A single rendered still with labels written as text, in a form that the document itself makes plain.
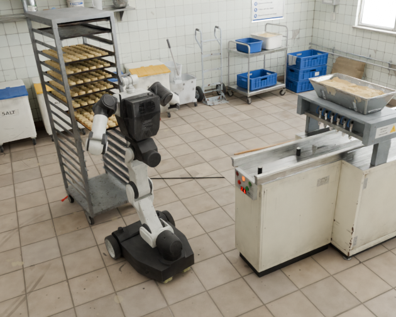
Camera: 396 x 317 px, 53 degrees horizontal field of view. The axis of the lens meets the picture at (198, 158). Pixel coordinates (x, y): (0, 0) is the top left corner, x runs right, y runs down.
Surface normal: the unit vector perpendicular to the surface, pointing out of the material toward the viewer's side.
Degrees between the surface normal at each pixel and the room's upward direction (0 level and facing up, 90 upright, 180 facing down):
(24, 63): 90
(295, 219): 90
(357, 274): 0
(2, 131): 92
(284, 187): 90
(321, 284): 0
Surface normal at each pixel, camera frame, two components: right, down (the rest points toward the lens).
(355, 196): -0.89, 0.24
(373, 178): 0.44, 0.40
